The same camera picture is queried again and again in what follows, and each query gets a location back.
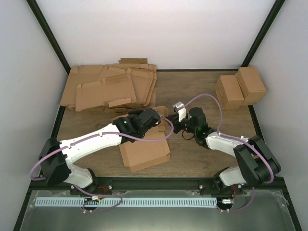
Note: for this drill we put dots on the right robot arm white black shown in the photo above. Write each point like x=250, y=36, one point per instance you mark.
x=256, y=162

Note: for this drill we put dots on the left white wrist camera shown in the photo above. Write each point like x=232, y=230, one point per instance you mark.
x=157, y=123

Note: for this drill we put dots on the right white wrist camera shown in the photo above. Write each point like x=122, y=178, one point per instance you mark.
x=180, y=111

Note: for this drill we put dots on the stack of flat cardboard blanks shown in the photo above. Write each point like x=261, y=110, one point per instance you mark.
x=128, y=84

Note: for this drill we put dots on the black aluminium frame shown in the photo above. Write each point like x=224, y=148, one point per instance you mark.
x=52, y=40

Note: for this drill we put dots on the cardboard box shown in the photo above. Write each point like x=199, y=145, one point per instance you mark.
x=140, y=154
x=251, y=84
x=228, y=92

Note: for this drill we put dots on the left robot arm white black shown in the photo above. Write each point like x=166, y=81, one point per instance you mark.
x=57, y=158

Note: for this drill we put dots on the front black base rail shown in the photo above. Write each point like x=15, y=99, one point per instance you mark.
x=107, y=185

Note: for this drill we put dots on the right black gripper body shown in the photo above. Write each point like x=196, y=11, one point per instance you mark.
x=177, y=129

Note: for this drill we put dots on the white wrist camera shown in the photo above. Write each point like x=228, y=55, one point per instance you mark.
x=157, y=123
x=180, y=111

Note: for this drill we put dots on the light blue slotted cable duct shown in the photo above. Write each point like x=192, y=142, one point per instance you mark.
x=200, y=202

